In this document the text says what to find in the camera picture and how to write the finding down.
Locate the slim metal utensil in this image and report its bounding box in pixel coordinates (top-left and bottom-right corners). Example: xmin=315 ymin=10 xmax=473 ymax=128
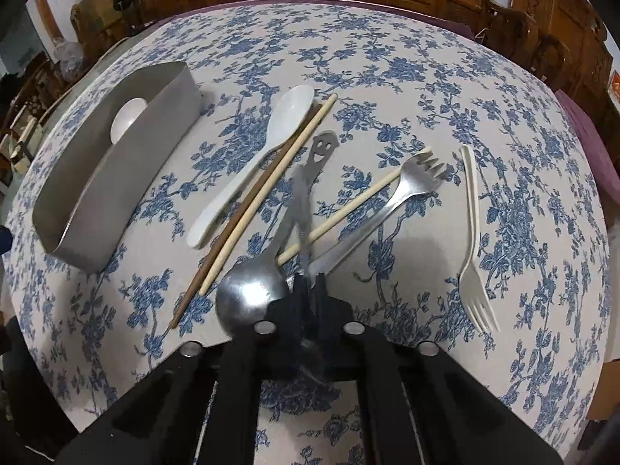
xmin=291 ymin=169 xmax=321 ymax=379

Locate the clear plastic bag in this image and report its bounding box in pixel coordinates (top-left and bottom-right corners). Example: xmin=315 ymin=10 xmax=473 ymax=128
xmin=52 ymin=38 xmax=84 ymax=74

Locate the carved wooden chair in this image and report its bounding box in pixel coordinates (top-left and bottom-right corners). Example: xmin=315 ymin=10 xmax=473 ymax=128
xmin=508 ymin=0 xmax=613 ymax=107
xmin=482 ymin=0 xmax=572 ymax=90

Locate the grey metal utensil tray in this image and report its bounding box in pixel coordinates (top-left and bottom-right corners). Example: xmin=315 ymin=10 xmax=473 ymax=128
xmin=31 ymin=60 xmax=203 ymax=272

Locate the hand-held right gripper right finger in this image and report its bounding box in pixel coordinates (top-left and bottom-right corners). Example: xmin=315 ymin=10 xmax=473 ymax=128
xmin=312 ymin=272 xmax=565 ymax=465

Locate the blue floral tablecloth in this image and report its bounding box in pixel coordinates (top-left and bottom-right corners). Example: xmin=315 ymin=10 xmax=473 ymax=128
xmin=0 ymin=2 xmax=613 ymax=465

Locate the purple seat cushion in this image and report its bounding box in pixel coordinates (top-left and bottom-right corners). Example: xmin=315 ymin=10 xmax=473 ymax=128
xmin=555 ymin=88 xmax=620 ymax=219

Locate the white plastic fork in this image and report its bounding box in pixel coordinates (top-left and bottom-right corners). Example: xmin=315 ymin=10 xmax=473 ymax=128
xmin=458 ymin=144 xmax=501 ymax=334

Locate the smiley handle metal spoon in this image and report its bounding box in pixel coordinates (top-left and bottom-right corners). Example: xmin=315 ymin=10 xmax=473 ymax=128
xmin=215 ymin=131 xmax=340 ymax=337

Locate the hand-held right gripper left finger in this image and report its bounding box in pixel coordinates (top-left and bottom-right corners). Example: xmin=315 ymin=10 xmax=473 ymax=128
xmin=55 ymin=275 xmax=312 ymax=465

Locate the purple table undercloth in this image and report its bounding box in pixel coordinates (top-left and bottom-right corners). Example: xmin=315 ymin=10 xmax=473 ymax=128
xmin=148 ymin=0 xmax=478 ymax=40

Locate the brown wooden chopstick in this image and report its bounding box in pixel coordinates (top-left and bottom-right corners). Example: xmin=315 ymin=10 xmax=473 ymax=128
xmin=169 ymin=102 xmax=323 ymax=329

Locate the metal fork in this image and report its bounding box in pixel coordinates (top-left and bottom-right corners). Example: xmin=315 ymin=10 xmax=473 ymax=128
xmin=307 ymin=152 xmax=449 ymax=277

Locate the cream wooden chopstick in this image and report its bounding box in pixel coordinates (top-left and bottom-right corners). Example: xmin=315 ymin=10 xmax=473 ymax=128
xmin=276 ymin=146 xmax=433 ymax=266
xmin=198 ymin=93 xmax=338 ymax=296

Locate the white ceramic spoon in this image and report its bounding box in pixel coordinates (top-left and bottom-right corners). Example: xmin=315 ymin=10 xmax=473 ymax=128
xmin=110 ymin=98 xmax=147 ymax=145
xmin=186 ymin=84 xmax=315 ymax=250

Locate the plain cardboard box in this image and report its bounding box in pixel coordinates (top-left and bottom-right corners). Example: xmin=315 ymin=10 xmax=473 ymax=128
xmin=585 ymin=365 xmax=620 ymax=424

